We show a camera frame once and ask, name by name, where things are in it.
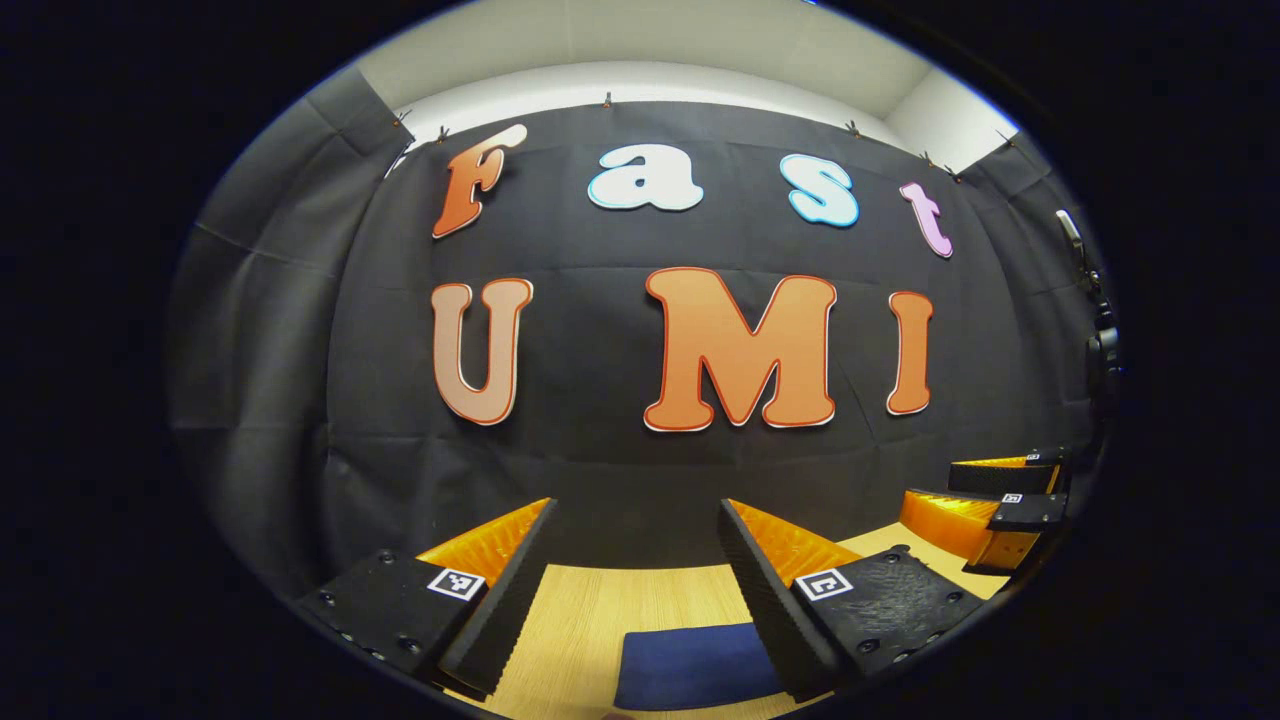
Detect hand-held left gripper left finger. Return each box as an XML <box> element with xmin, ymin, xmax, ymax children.
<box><xmin>298</xmin><ymin>497</ymin><xmax>558</xmax><ymax>701</ymax></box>

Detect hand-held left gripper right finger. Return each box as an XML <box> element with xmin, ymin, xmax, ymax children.
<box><xmin>717</xmin><ymin>498</ymin><xmax>986</xmax><ymax>703</ymax></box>

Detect black camera stand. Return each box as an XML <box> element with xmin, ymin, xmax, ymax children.
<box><xmin>1055</xmin><ymin>208</ymin><xmax>1126</xmax><ymax>401</ymax></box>

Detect row of black backdrop clips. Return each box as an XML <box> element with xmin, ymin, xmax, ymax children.
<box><xmin>392</xmin><ymin>92</ymin><xmax>1016</xmax><ymax>183</ymax></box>

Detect blue jeans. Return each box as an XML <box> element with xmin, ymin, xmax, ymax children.
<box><xmin>613</xmin><ymin>622</ymin><xmax>786</xmax><ymax>713</ymax></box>

